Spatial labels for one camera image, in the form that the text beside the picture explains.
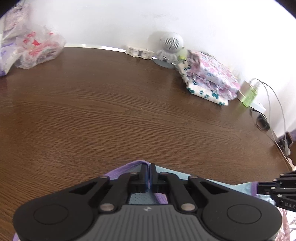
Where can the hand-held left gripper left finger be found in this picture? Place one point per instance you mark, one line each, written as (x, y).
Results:
(143, 178)

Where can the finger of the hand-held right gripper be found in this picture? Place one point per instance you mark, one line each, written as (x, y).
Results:
(266, 188)
(286, 177)

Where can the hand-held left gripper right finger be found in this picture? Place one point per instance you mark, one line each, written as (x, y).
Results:
(154, 178)

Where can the pastel blue pink garment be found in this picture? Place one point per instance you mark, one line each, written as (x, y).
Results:
(242, 188)

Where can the white power strip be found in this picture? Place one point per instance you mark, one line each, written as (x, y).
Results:
(257, 107)

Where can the green spray bottle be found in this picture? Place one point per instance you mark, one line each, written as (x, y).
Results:
(251, 93)

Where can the white charger block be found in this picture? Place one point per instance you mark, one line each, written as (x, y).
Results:
(244, 90)

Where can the folded white teal-flower garment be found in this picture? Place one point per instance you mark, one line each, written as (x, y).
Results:
(205, 93)

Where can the folded pink floral garment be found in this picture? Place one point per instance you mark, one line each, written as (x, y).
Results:
(215, 69)

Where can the white round fan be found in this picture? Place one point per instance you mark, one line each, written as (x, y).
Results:
(170, 46)

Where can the clear plastic bag red print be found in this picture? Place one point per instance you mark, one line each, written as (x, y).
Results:
(38, 48)

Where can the purple pouch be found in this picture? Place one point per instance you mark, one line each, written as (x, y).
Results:
(8, 60)

